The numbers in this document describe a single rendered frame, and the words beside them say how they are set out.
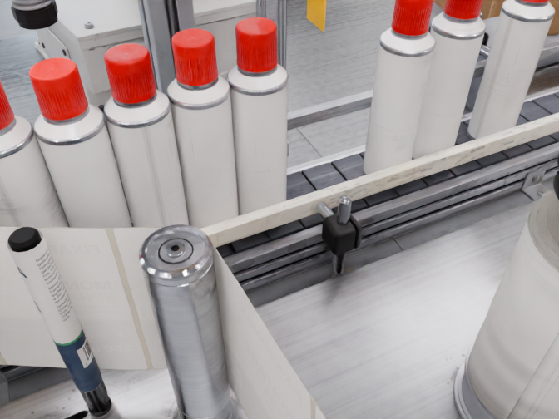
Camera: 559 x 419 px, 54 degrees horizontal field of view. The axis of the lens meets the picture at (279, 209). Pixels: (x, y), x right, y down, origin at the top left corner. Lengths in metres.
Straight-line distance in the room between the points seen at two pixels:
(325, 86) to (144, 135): 0.49
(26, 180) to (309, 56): 0.61
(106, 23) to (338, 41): 0.41
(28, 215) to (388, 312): 0.31
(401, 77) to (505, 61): 0.15
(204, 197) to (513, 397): 0.29
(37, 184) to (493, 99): 0.48
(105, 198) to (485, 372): 0.31
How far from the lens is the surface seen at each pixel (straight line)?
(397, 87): 0.55
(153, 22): 0.57
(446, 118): 0.62
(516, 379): 0.39
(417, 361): 0.48
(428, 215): 0.65
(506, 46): 0.65
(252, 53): 0.45
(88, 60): 0.79
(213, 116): 0.46
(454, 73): 0.59
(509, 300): 0.36
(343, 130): 0.78
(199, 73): 0.44
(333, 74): 0.92
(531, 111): 0.80
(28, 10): 0.51
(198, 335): 0.32
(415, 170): 0.60
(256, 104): 0.47
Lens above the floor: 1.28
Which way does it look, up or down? 43 degrees down
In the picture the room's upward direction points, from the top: straight up
